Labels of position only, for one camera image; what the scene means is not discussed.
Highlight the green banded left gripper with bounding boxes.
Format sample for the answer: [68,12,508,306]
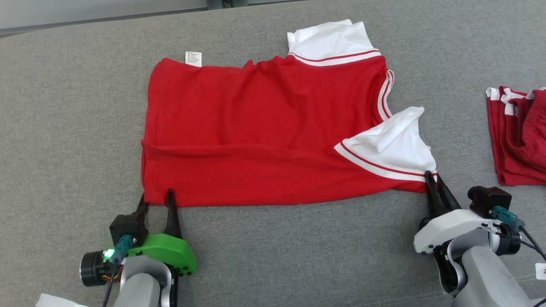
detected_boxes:
[80,189,197,287]

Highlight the teal right cable connector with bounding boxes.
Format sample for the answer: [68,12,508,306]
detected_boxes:
[490,206,526,232]

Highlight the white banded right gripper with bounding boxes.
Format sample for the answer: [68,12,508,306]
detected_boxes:
[413,171,522,256]

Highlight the red shorts with white stripe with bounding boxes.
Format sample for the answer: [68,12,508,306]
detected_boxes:
[485,86,546,186]

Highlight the teal left cable connector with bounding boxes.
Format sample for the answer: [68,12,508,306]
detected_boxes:
[109,235,136,265]

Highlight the teal cable connector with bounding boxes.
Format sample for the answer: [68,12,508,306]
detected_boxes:
[490,206,526,232]
[109,235,136,265]

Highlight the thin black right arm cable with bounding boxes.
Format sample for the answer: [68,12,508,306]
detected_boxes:
[497,226,546,261]

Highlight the grey metal partition frame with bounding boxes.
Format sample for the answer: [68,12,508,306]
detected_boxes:
[207,0,249,10]

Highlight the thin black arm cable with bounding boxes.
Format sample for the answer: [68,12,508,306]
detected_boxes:
[497,226,546,261]
[102,260,119,307]

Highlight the red jersey with white sleeves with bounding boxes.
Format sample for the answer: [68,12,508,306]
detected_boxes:
[141,19,439,208]

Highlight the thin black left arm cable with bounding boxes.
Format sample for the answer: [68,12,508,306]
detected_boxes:
[102,260,119,307]

